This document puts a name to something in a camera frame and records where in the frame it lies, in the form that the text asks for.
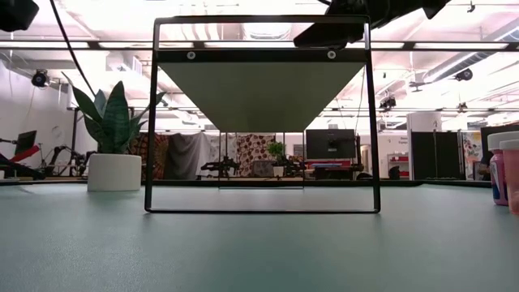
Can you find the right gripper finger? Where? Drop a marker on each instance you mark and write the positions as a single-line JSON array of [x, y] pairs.
[[332, 36]]

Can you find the pink bottle white cap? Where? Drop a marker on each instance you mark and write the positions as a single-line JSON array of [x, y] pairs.
[[498, 178]]

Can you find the pink container with lid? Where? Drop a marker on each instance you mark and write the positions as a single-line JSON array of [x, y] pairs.
[[513, 182]]

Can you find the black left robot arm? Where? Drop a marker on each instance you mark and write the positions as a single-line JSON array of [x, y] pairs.
[[16, 14]]

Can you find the black background robot arm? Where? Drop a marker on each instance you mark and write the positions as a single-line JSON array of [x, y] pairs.
[[221, 166]]

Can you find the black ceiling light fixture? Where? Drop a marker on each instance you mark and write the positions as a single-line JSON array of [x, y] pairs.
[[388, 103]]

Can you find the black computer monitor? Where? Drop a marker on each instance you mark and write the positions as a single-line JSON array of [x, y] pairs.
[[484, 138], [26, 140], [330, 142]]

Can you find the white box on cabinet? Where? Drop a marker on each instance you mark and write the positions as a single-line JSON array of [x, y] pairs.
[[423, 121]]

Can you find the red background workbench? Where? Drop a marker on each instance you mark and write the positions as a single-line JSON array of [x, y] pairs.
[[328, 164]]

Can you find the brown floral tapestry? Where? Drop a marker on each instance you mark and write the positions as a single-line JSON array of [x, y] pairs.
[[253, 148]]

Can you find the storage rack with red bins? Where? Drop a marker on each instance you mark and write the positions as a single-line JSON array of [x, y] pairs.
[[399, 159]]

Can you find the small green plant white pot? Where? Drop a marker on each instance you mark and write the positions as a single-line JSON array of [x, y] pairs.
[[278, 171]]

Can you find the black cabinet partition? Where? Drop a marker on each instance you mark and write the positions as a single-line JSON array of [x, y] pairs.
[[436, 156]]

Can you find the colourful floral curtain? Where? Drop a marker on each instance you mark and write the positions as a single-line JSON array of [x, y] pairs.
[[472, 158]]

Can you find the gray draped cloth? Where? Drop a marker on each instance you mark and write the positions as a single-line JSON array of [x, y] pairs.
[[188, 156]]

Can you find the orange patterned tapestry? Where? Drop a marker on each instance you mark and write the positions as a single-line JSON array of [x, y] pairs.
[[161, 158]]

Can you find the green table mat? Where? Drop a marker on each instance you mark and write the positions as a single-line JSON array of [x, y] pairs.
[[259, 251]]

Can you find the snake plant in white pot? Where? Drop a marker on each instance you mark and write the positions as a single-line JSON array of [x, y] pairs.
[[114, 172]]

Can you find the black background robot arms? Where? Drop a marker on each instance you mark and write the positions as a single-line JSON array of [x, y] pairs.
[[73, 158]]

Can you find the red and black device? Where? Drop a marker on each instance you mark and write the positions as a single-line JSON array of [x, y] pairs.
[[24, 154]]

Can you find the wooden shelf black metal frame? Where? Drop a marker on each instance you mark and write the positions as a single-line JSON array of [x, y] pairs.
[[263, 97]]

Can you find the silver ventilation duct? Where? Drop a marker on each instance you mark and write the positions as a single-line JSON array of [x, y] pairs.
[[466, 61]]

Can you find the black ceiling camera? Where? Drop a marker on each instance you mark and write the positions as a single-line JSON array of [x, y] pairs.
[[39, 79], [464, 74]]

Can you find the black table frame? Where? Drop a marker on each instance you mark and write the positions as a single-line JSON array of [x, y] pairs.
[[425, 183]]

